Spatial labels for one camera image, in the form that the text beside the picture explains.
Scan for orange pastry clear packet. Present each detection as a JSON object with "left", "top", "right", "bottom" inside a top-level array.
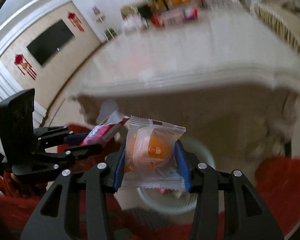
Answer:
[{"left": 122, "top": 116, "right": 186, "bottom": 188}]

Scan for wall mounted black television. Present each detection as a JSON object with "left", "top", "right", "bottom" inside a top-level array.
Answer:
[{"left": 26, "top": 20, "right": 75, "bottom": 66}]

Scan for red fuzzy right sleeve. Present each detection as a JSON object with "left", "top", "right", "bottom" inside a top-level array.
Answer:
[{"left": 144, "top": 157, "right": 300, "bottom": 239}]

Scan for red fuzzy sleeve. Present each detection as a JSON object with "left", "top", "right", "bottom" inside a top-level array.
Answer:
[
  {"left": 144, "top": 157, "right": 300, "bottom": 239},
  {"left": 0, "top": 124, "right": 122, "bottom": 239}
]

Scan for white side table vase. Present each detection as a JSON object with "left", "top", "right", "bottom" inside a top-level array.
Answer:
[{"left": 93, "top": 6, "right": 118, "bottom": 42}]

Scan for red chinese knot decoration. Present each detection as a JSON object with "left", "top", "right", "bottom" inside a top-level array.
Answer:
[{"left": 68, "top": 12, "right": 85, "bottom": 32}]

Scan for beige fringed sofa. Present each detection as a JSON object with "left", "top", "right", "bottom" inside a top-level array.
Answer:
[{"left": 250, "top": 0, "right": 300, "bottom": 56}]

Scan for white mesh trash basket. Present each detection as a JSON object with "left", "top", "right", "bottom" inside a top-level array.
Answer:
[{"left": 137, "top": 136, "right": 216, "bottom": 215}]

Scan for ornate cream coffee table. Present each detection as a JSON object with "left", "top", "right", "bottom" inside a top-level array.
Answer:
[{"left": 70, "top": 9, "right": 300, "bottom": 156}]

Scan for pink white snack packet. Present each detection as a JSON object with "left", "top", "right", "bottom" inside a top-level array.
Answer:
[{"left": 81, "top": 100, "right": 129, "bottom": 146}]

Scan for red fuzzy left sleeve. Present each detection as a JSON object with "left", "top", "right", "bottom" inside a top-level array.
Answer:
[{"left": 0, "top": 124, "right": 122, "bottom": 239}]

